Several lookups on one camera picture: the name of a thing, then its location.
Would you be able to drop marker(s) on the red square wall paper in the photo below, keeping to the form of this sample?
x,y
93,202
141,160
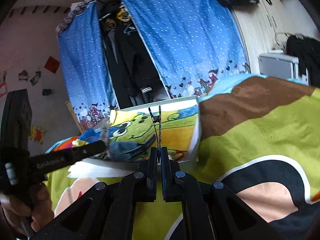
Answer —
x,y
52,65

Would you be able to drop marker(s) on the tilted wall photo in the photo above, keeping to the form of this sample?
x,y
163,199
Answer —
x,y
35,79

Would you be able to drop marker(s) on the green wall sticker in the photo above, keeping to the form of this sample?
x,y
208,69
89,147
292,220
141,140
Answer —
x,y
46,92

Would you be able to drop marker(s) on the light wooden wardrobe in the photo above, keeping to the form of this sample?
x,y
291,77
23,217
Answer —
x,y
258,26

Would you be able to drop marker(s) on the yellow cartoon wall sticker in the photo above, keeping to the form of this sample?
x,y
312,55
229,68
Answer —
x,y
37,134

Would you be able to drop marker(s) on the black alligator hair clip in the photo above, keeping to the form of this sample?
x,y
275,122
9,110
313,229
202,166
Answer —
x,y
157,121

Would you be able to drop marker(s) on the black white wall photo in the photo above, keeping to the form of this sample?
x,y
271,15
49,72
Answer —
x,y
23,75

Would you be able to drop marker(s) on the hanging dark clothes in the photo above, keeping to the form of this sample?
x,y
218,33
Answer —
x,y
134,77

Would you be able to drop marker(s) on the blue fabric wardrobe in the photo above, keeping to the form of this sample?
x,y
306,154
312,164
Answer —
x,y
192,43

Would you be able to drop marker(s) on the person's left hand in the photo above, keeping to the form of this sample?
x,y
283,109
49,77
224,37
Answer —
x,y
12,209

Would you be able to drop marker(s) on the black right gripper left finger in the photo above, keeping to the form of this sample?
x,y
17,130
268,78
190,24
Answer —
x,y
106,211

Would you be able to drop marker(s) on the pile of dark clothes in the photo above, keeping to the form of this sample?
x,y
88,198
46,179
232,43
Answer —
x,y
306,49

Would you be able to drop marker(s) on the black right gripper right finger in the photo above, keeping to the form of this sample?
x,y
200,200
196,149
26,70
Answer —
x,y
210,211

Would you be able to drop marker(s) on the white cartoon-lined storage box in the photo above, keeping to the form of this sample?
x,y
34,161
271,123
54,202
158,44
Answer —
x,y
174,124

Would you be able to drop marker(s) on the colourful cartoon bedspread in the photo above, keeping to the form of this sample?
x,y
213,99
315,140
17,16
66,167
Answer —
x,y
259,136

